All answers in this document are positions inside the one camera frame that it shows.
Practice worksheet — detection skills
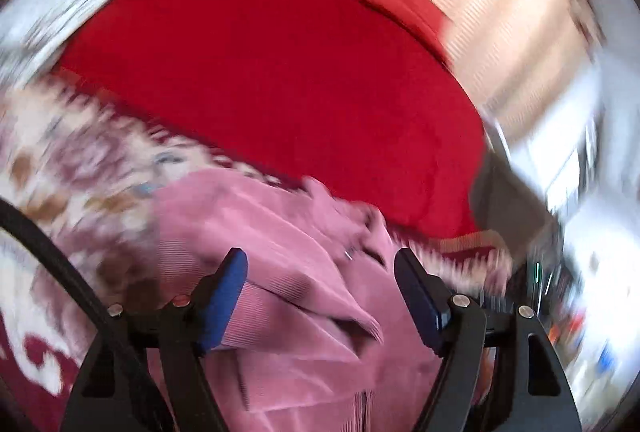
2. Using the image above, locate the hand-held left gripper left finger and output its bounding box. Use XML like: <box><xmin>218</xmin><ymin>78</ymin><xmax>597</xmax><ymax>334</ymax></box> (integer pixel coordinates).
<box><xmin>60</xmin><ymin>248</ymin><xmax>249</xmax><ymax>432</ymax></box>

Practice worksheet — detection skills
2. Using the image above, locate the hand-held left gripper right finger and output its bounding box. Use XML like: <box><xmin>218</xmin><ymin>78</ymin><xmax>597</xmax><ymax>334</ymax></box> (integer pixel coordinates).
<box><xmin>394</xmin><ymin>248</ymin><xmax>583</xmax><ymax>432</ymax></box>

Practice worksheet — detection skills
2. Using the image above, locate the pink corduroy garment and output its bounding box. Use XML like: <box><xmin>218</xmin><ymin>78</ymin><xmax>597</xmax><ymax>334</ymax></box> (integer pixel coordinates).
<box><xmin>150</xmin><ymin>169</ymin><xmax>496</xmax><ymax>432</ymax></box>

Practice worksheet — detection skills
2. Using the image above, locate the floral plush blanket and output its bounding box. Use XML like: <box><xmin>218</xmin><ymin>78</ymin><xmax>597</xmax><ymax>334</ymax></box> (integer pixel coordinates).
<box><xmin>0</xmin><ymin>76</ymin><xmax>516</xmax><ymax>432</ymax></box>

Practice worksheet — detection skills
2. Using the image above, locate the red blanket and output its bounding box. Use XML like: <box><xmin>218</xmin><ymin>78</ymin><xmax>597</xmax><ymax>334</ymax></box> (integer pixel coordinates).
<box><xmin>52</xmin><ymin>0</ymin><xmax>488</xmax><ymax>240</ymax></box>

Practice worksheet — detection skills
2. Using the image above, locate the red pillow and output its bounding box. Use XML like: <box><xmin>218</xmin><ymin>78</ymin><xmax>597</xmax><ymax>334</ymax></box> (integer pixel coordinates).
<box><xmin>347</xmin><ymin>0</ymin><xmax>455</xmax><ymax>65</ymax></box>

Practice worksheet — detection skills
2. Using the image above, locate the cream dotted upholstery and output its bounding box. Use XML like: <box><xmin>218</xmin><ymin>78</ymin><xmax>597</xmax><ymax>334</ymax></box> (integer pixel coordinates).
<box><xmin>310</xmin><ymin>0</ymin><xmax>603</xmax><ymax>140</ymax></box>

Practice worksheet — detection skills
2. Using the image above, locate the white black-patterned cloth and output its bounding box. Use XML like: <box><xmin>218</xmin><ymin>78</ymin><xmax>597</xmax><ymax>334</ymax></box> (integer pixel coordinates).
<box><xmin>0</xmin><ymin>0</ymin><xmax>133</xmax><ymax>82</ymax></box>

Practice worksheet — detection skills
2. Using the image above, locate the black cable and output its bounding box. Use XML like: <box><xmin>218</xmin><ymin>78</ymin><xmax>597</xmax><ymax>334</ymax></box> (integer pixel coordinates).
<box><xmin>0</xmin><ymin>199</ymin><xmax>151</xmax><ymax>432</ymax></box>

